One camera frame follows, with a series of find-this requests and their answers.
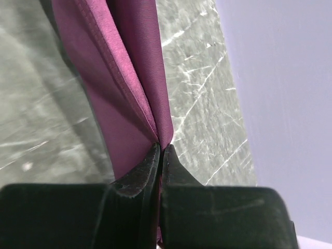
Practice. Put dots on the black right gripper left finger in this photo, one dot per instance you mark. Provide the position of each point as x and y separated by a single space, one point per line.
123 214

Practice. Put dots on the purple cloth napkin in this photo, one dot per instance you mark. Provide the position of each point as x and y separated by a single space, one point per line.
116 48

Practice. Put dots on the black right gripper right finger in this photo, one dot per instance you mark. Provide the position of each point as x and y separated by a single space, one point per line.
196 216

